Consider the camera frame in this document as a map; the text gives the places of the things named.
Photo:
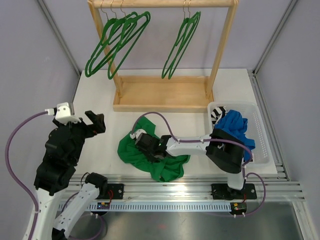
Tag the white slotted cable duct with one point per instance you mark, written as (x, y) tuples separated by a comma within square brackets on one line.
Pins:
[(162, 207)]

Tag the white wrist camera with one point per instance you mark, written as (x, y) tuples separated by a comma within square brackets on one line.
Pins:
[(137, 133), (64, 113)]

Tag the green tank top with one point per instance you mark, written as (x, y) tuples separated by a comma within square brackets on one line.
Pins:
[(167, 170)]

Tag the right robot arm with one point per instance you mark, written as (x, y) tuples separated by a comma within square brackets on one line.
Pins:
[(224, 150)]

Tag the white plastic basket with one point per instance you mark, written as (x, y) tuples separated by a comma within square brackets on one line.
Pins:
[(261, 155)]

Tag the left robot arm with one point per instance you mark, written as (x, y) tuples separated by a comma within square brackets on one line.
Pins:
[(62, 153)]

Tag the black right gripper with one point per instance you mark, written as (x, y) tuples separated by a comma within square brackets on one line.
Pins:
[(152, 158)]

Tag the blue tank top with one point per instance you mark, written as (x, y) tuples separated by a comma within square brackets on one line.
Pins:
[(236, 125)]

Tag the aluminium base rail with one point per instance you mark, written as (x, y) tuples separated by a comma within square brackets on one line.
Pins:
[(198, 188)]

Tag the zebra striped tank top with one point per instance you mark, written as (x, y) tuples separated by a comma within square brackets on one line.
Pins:
[(218, 113)]

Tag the green hanger with metal hook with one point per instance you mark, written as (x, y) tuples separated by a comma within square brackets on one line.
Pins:
[(106, 45)]

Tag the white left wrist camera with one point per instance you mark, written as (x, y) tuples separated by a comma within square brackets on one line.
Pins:
[(64, 113)]

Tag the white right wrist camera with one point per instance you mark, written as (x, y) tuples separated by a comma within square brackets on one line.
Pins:
[(137, 133)]

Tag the wooden clothes rack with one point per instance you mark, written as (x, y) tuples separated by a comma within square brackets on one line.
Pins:
[(167, 92)]

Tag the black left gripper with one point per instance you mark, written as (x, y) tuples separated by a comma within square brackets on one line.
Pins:
[(98, 125)]

